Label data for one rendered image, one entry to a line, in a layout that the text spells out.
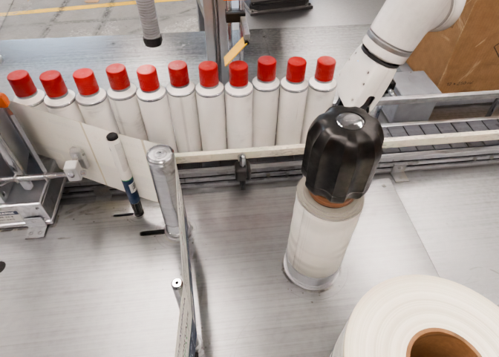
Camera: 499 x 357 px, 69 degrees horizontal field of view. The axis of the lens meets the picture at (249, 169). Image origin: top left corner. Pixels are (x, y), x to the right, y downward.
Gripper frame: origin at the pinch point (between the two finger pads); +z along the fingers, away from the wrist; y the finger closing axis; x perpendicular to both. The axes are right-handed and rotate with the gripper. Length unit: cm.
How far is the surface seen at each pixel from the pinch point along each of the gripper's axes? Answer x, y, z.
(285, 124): -11.3, 2.3, 2.1
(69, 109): -49, 2, 9
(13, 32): -138, -250, 150
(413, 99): 15.5, -3.1, -7.5
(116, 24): -62, -255, 122
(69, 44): -61, -60, 34
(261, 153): -13.9, 4.3, 8.8
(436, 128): 25.9, -2.4, -2.7
